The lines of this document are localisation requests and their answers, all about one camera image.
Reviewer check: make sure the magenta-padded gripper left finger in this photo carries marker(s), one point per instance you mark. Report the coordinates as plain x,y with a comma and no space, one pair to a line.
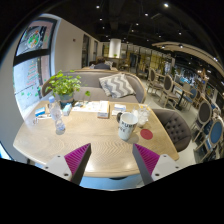
77,159

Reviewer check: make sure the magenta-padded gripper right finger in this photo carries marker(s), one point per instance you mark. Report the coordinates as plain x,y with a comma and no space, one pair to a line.
146,159

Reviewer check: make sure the clear plastic water bottle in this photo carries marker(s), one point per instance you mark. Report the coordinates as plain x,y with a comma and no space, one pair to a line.
56,114

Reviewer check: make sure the flat round red coaster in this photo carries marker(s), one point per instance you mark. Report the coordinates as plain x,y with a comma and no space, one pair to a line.
146,134

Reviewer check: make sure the white mug with black lettering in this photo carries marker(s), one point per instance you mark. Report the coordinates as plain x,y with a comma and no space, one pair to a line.
126,127

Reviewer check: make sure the dark grey tufted armchair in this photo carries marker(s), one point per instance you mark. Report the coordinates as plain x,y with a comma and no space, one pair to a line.
175,128

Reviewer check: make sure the clear plastic cup with straw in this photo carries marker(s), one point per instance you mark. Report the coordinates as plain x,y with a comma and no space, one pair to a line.
143,116

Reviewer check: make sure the light blue tissue pack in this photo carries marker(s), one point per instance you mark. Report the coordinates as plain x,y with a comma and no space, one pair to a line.
67,109

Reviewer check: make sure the white and orange book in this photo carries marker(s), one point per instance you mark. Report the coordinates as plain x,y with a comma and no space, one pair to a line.
103,109

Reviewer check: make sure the white card packs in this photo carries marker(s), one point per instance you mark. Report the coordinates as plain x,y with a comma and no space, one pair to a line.
119,109

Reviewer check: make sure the group of dining chairs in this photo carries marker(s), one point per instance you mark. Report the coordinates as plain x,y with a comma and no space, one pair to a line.
204,115

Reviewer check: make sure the green potted plant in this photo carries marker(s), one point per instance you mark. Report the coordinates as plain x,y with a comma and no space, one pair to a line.
65,85

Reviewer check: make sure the grey curved sofa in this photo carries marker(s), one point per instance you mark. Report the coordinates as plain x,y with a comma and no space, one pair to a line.
90,81

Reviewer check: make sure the grey chevron cushion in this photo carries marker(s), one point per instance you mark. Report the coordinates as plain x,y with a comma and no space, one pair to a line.
116,85

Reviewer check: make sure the person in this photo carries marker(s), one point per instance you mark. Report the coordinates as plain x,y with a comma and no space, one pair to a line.
101,64

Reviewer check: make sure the group of ceiling spotlights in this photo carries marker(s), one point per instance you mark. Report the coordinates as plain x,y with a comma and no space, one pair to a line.
146,14

